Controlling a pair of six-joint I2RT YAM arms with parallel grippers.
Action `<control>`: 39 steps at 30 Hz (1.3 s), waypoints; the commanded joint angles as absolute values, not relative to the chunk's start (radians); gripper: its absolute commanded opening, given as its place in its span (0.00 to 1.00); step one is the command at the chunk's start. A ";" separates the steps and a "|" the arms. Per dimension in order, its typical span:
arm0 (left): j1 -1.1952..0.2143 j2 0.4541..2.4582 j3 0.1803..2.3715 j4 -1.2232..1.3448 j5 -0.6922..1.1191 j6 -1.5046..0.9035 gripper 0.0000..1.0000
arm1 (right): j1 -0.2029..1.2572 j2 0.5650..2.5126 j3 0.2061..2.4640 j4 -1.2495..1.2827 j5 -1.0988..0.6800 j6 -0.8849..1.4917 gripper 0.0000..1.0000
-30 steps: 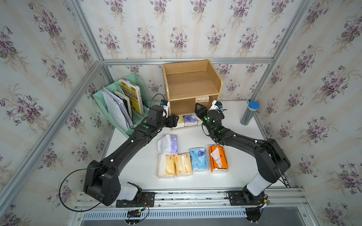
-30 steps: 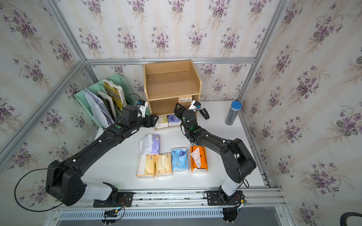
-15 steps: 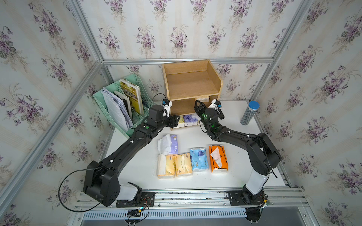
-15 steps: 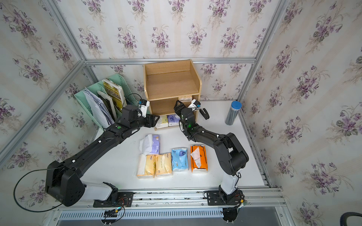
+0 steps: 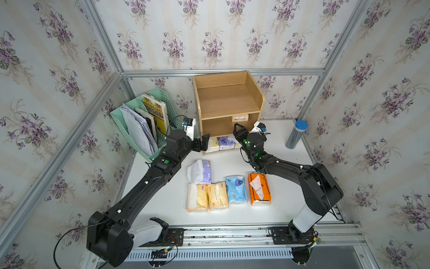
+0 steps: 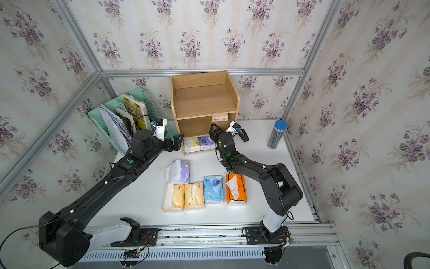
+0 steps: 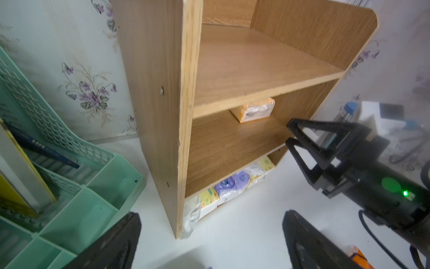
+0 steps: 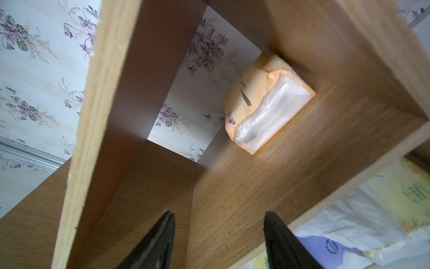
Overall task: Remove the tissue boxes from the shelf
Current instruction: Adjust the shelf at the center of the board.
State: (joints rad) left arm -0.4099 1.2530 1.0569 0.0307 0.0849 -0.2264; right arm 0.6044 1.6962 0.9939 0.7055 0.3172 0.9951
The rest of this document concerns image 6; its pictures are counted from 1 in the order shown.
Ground purple tissue pack bottom shelf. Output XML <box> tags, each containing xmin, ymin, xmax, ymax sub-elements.
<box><xmin>198</xmin><ymin>136</ymin><xmax>216</xmax><ymax>151</ymax></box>

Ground orange tissue pack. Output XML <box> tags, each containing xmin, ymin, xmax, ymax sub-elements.
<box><xmin>226</xmin><ymin>173</ymin><xmax>247</xmax><ymax>206</ymax></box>

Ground clear pencil tube blue lid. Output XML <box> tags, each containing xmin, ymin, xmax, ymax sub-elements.
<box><xmin>267</xmin><ymin>120</ymin><xmax>288</xmax><ymax>149</ymax></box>

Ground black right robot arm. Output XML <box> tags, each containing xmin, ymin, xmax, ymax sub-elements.
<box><xmin>208</xmin><ymin>123</ymin><xmax>303</xmax><ymax>234</ymax></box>

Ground yellow tissue pack with tissue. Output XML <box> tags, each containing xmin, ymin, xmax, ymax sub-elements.
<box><xmin>162</xmin><ymin>183</ymin><xmax>185</xmax><ymax>213</ymax></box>

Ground wooden shelf unit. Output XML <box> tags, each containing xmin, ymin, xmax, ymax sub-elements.
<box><xmin>170</xmin><ymin>70</ymin><xmax>240</xmax><ymax>139</ymax></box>

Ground purple tissue pack shelf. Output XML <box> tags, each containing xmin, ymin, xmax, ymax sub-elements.
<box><xmin>198</xmin><ymin>136</ymin><xmax>216</xmax><ymax>151</ymax></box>
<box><xmin>166</xmin><ymin>160</ymin><xmax>190</xmax><ymax>184</ymax></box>

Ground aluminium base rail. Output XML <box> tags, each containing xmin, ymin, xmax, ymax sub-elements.
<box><xmin>81</xmin><ymin>223</ymin><xmax>340</xmax><ymax>265</ymax></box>

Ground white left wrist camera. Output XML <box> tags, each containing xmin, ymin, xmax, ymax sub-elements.
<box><xmin>151</xmin><ymin>118</ymin><xmax>167</xmax><ymax>141</ymax></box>

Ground yellow book in organizer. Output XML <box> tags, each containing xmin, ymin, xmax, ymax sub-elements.
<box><xmin>122</xmin><ymin>94</ymin><xmax>152</xmax><ymax>130</ymax></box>

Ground mint green desk organizer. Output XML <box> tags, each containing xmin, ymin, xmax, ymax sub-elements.
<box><xmin>88</xmin><ymin>87</ymin><xmax>161</xmax><ymax>155</ymax></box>

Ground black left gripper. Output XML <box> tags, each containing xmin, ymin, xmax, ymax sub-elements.
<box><xmin>142</xmin><ymin>130</ymin><xmax>184</xmax><ymax>165</ymax></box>

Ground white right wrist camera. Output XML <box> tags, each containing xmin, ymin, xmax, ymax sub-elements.
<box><xmin>226</xmin><ymin>121</ymin><xmax>241</xmax><ymax>134</ymax></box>

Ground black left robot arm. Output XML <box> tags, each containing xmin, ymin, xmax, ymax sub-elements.
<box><xmin>39</xmin><ymin>130</ymin><xmax>184</xmax><ymax>267</ymax></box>

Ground black stapler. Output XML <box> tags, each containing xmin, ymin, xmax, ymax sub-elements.
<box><xmin>238</xmin><ymin>128</ymin><xmax>249</xmax><ymax>142</ymax></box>

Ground blue tissue pack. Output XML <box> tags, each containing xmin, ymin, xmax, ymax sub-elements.
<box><xmin>203</xmin><ymin>175</ymin><xmax>224</xmax><ymax>204</ymax></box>

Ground white papers in organizer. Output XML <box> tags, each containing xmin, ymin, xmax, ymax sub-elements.
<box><xmin>98</xmin><ymin>105</ymin><xmax>131</xmax><ymax>154</ymax></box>

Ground beige tissue pack shelf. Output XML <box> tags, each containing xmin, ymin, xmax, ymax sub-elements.
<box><xmin>212</xmin><ymin>113</ymin><xmax>229</xmax><ymax>122</ymax></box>

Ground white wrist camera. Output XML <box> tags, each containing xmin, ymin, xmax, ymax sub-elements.
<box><xmin>151</xmin><ymin>118</ymin><xmax>167</xmax><ymax>141</ymax></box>
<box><xmin>226</xmin><ymin>121</ymin><xmax>241</xmax><ymax>134</ymax></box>

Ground yellow-green tissue pack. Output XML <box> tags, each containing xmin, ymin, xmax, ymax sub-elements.
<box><xmin>183</xmin><ymin>137</ymin><xmax>200</xmax><ymax>154</ymax></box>

